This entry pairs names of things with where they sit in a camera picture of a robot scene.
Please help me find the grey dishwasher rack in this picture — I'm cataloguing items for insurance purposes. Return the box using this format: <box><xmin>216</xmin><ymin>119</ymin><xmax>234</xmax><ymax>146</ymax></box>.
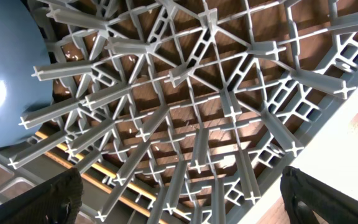
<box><xmin>0</xmin><ymin>1</ymin><xmax>358</xmax><ymax>223</ymax></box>

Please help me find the large blue plate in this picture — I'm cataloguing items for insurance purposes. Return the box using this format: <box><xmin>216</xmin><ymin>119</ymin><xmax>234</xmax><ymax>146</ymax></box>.
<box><xmin>0</xmin><ymin>0</ymin><xmax>53</xmax><ymax>147</ymax></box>

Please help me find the wooden chopstick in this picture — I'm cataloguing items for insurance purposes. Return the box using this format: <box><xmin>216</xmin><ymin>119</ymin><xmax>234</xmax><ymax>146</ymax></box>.
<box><xmin>35</xmin><ymin>131</ymin><xmax>190</xmax><ymax>220</ymax></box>
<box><xmin>44</xmin><ymin>151</ymin><xmax>170</xmax><ymax>224</ymax></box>

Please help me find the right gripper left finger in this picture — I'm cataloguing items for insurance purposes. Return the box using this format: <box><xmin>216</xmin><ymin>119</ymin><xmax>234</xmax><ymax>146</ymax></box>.
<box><xmin>0</xmin><ymin>168</ymin><xmax>83</xmax><ymax>224</ymax></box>

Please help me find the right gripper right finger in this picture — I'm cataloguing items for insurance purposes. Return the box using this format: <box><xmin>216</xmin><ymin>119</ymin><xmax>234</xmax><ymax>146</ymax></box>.
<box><xmin>280</xmin><ymin>166</ymin><xmax>358</xmax><ymax>224</ymax></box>

